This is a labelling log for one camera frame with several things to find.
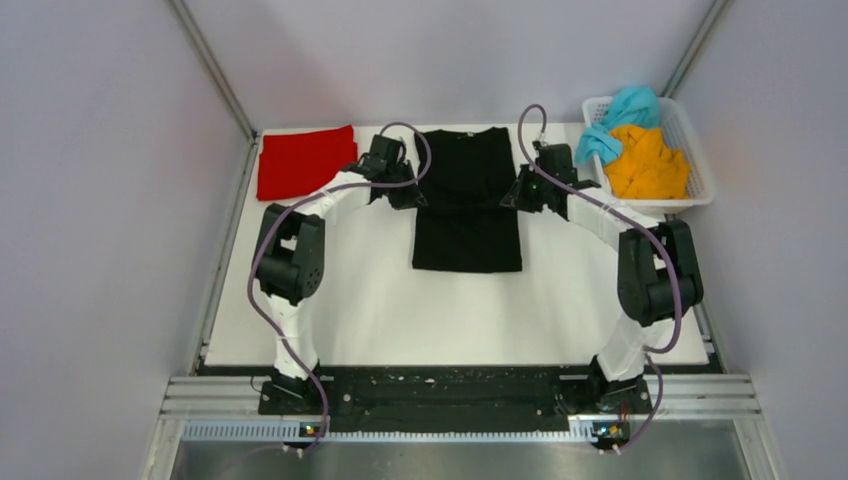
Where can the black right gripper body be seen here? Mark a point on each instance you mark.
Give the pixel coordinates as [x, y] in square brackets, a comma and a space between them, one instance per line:
[530, 195]

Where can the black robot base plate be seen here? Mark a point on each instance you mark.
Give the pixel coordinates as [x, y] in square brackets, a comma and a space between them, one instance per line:
[454, 399]

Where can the white plastic laundry basket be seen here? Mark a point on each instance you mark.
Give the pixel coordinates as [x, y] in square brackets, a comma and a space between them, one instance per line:
[678, 133]

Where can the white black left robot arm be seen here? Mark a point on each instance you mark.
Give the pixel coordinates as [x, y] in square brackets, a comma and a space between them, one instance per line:
[289, 258]

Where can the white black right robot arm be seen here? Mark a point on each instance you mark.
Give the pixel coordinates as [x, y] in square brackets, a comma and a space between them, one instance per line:
[658, 277]

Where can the aluminium frame rail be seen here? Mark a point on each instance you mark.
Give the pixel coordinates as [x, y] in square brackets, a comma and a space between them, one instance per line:
[225, 406]

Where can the orange t shirt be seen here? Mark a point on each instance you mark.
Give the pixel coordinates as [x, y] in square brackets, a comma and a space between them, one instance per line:
[647, 168]

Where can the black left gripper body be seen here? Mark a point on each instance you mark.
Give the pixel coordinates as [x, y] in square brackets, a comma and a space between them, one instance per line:
[402, 196]

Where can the light blue t shirt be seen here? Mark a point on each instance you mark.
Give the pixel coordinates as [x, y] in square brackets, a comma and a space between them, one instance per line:
[637, 106]

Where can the black t shirt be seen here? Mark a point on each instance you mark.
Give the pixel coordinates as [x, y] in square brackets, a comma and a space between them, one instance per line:
[463, 227]

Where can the red folded t shirt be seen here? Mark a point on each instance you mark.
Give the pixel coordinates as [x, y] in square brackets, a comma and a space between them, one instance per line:
[295, 165]

